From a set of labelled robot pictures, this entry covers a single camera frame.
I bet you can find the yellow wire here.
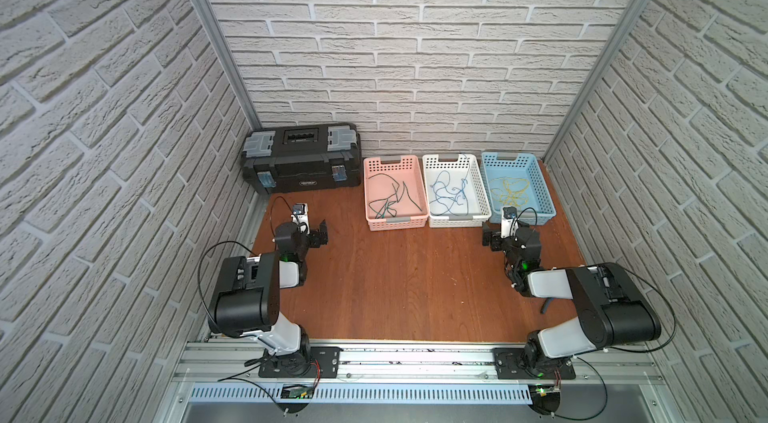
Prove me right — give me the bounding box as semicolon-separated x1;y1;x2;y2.
503;175;534;196
488;178;532;207

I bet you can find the blue wire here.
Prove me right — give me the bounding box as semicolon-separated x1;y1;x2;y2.
428;179;466;216
430;167;470;208

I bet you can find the green wire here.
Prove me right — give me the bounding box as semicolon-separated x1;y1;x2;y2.
367;191;400;220
367;167;403;208
398;181;424;213

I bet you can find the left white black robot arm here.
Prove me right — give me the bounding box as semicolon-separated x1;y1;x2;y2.
204;221;329;378

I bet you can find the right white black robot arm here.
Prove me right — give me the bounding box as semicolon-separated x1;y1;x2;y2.
482;224;662;379

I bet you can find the blue perforated basket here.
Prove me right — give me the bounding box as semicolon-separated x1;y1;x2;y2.
481;152;556;226

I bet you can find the black plastic toolbox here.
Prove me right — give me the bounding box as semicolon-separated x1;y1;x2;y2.
240;122;362;195

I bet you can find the white perforated basket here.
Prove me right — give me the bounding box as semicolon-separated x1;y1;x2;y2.
421;153;492;228

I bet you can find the pink perforated basket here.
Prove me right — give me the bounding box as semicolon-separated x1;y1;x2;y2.
363;155;428;231

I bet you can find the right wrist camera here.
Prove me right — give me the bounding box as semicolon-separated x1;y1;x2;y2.
500;206;518;238

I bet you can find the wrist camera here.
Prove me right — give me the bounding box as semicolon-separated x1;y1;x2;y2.
291;203;310;234
500;206;518;238

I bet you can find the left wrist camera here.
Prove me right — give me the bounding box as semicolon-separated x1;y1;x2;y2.
291;203;310;234

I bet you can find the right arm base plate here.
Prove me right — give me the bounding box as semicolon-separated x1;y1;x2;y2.
492;347;576;380

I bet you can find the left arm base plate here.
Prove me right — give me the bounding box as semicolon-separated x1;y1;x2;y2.
258;346;341;379

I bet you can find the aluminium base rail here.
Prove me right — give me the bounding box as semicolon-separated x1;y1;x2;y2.
172;339;664;405

